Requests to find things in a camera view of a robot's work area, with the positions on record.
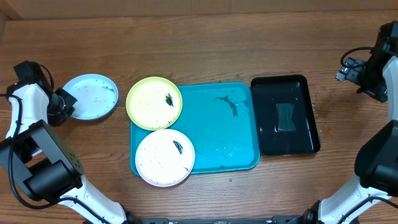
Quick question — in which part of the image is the light blue plate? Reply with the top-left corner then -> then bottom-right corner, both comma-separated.
63,73 -> 119,121

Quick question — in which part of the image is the dark green sponge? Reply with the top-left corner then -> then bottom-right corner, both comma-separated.
276,103 -> 295,131

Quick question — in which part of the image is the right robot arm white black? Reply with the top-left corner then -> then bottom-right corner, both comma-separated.
291,21 -> 397,224

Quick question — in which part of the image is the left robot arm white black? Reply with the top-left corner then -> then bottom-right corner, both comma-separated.
1,60 -> 140,223

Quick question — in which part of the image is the black plastic tray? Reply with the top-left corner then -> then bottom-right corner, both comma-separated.
251,75 -> 320,156

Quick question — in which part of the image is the teal plastic tray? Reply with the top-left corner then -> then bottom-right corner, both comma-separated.
129,82 -> 261,177

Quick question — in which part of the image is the yellow plate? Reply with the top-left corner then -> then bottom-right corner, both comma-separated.
126,77 -> 183,131

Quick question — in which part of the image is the black food scrap on yellow plate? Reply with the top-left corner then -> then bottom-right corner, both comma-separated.
165,93 -> 174,107

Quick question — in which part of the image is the white pink plate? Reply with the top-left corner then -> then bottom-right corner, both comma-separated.
135,129 -> 195,187

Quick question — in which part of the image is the black food scrap on white plate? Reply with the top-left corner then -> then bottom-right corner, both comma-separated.
173,141 -> 183,154

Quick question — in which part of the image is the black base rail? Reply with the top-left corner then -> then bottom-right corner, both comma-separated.
127,215 -> 302,224

